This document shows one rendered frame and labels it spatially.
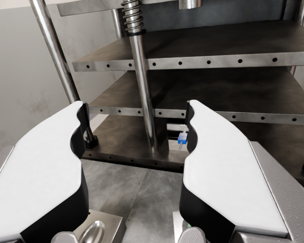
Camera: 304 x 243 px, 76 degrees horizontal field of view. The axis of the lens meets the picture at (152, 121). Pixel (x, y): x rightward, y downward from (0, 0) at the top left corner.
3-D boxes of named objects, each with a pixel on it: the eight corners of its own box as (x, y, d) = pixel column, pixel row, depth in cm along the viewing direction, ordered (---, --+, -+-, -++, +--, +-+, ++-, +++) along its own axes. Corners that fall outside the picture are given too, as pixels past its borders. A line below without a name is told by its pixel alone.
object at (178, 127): (220, 155, 100) (222, 127, 91) (169, 149, 109) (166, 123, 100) (221, 107, 140) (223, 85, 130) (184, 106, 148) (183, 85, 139)
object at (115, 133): (336, 193, 82) (341, 183, 78) (79, 156, 123) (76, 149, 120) (287, 101, 148) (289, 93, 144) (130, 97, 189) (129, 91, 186)
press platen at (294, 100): (319, 126, 79) (323, 115, 76) (89, 113, 114) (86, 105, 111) (279, 66, 137) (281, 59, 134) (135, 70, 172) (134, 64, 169)
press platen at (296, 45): (343, 64, 65) (349, 49, 63) (74, 72, 101) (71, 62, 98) (288, 28, 123) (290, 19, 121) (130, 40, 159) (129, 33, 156)
